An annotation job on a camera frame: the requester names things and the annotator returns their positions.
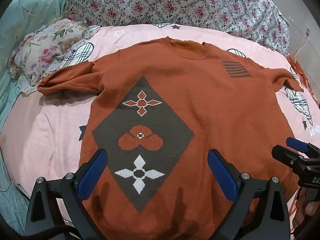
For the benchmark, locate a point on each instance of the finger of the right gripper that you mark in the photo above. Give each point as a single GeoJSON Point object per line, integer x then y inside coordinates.
{"type": "Point", "coordinates": [297, 145]}

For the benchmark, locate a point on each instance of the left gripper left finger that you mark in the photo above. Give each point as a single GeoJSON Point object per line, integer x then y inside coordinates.
{"type": "Point", "coordinates": [56, 209]}

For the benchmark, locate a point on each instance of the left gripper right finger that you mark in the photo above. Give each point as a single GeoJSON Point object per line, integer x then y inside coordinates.
{"type": "Point", "coordinates": [259, 209]}

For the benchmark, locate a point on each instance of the rust orange knit sweater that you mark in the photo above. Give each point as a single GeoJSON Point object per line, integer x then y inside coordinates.
{"type": "Point", "coordinates": [161, 106]}

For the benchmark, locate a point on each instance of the person's right hand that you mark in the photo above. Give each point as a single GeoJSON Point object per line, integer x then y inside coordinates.
{"type": "Point", "coordinates": [303, 208]}

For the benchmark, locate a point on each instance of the small-flower patterned quilt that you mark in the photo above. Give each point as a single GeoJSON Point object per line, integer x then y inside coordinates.
{"type": "Point", "coordinates": [255, 20]}

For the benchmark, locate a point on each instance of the large-flower patterned pillow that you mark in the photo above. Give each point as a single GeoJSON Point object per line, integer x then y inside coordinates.
{"type": "Point", "coordinates": [46, 50]}

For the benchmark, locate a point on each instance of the teal floral blanket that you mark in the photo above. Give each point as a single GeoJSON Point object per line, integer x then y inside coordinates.
{"type": "Point", "coordinates": [20, 18]}

